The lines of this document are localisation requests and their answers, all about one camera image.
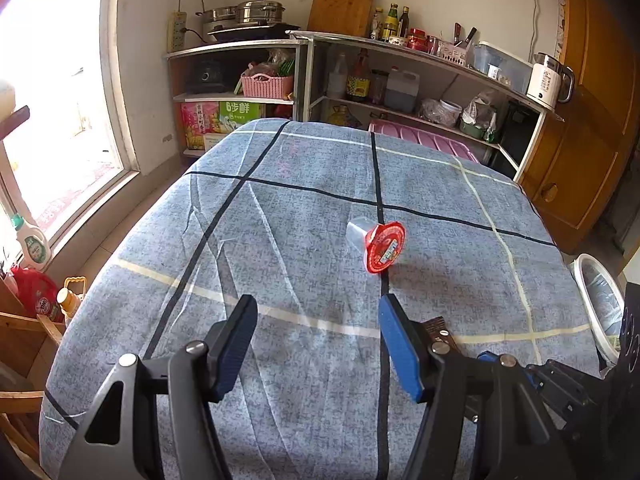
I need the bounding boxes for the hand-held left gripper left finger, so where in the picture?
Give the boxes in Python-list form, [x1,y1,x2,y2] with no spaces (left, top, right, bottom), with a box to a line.
[59,294,260,480]

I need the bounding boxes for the white metal shelf unit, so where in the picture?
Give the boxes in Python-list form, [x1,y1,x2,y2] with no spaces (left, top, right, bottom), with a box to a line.
[287,30,566,183]

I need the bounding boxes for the clear storage container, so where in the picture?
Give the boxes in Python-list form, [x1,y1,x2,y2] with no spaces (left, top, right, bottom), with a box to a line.
[472,41,534,94]

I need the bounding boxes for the white plastic tub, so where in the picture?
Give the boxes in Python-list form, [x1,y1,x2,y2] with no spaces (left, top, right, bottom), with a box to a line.
[440,100,464,129]

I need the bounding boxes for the white plastic bottle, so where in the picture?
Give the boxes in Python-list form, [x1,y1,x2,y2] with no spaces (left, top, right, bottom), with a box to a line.
[327,52,349,100]

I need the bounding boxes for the red lid jelly cup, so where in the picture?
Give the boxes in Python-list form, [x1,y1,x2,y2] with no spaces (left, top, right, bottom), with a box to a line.
[346,218,407,275]

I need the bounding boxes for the soy sauce bottle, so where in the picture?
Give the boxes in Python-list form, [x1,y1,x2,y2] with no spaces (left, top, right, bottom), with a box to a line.
[346,49,371,104]

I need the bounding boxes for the white food bag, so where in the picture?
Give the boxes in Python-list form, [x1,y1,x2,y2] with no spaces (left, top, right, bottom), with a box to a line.
[462,91,496,131]

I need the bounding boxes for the clear bin liner bag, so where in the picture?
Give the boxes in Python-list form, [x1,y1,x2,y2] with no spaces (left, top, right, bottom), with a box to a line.
[582,262,624,357]

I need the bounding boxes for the crumpled plastic bag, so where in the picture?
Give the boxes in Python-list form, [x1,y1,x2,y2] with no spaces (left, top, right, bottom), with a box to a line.
[419,97,451,126]

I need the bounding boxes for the pink lid storage box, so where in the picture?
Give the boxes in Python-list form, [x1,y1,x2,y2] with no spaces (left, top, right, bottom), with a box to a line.
[369,120,481,164]

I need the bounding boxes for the yellow cooking oil bottle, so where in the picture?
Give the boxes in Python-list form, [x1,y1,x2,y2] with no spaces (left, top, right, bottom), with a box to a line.
[327,105,361,129]

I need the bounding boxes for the white electric kettle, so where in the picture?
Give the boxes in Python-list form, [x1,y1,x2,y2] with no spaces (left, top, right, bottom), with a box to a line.
[526,52,576,111]

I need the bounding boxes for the white round bin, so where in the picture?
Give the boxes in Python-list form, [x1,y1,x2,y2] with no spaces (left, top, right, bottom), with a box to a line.
[571,253,626,366]

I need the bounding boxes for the blue plaid blanket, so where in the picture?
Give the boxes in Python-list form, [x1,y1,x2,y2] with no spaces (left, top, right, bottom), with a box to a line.
[39,117,609,480]

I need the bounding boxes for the yellow oil bottle with handle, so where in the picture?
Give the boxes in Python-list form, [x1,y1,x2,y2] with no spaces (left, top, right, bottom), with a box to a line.
[56,276,87,319]

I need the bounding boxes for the pink cardboard box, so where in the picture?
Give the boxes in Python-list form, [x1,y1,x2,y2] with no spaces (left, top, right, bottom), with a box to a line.
[181,101,221,151]

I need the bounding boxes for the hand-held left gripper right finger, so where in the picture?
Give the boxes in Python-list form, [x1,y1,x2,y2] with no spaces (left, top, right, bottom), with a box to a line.
[378,292,563,480]

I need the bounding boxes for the black induction cooker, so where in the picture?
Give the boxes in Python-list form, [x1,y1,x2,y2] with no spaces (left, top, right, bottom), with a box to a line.
[207,22,301,44]

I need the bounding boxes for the white window frame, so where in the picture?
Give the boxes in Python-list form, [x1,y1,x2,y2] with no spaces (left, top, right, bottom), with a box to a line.
[0,0,144,261]

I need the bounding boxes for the pink woven basket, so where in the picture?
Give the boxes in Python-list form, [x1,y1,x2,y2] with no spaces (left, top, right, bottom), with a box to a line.
[241,72,295,100]

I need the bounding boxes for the dark jar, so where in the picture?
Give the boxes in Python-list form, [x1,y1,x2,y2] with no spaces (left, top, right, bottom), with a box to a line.
[370,70,390,106]

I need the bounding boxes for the red detergent bottle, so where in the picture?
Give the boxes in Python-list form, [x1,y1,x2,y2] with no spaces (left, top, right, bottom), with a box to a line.
[11,267,64,322]

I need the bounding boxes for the steel wok pan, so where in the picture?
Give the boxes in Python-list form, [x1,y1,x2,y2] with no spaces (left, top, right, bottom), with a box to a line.
[196,6,239,24]

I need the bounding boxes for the steel steamer pot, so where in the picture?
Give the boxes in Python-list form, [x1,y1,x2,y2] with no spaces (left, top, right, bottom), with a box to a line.
[235,0,287,25]

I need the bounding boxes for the green cap sauce bottle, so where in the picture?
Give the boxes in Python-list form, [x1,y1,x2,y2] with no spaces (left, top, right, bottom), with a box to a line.
[382,3,400,41]

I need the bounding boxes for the wooden chair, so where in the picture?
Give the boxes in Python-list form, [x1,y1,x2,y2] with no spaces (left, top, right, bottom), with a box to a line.
[0,280,67,480]

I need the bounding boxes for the wooden shelf unit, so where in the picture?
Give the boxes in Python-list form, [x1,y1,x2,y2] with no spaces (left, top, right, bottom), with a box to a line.
[166,40,302,158]

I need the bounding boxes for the black kitchen appliance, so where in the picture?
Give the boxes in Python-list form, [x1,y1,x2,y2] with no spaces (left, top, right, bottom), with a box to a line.
[187,58,224,94]

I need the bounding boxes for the green and white box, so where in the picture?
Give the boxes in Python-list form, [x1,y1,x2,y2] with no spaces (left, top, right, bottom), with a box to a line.
[218,101,266,136]

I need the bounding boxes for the wooden door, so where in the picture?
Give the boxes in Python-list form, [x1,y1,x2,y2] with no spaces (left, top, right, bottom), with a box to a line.
[517,0,640,256]

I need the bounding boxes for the dark brown wrapper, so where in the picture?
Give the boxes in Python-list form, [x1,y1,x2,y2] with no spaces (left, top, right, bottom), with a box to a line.
[422,316,459,356]

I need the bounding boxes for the knife rack with knives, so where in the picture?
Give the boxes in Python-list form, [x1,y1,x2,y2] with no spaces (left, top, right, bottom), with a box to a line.
[437,24,477,66]

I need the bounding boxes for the white detergent bottle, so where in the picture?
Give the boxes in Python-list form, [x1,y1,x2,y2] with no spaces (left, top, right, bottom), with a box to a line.
[11,214,53,267]

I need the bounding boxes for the white power strip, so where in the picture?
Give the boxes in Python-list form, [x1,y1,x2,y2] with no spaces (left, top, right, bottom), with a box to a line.
[172,11,188,53]

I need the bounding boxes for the wooden cutting board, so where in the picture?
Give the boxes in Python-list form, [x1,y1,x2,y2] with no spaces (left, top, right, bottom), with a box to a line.
[306,0,379,39]

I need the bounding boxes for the plastic jug of dark liquid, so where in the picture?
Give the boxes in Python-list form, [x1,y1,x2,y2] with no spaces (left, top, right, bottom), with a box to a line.
[385,66,421,114]

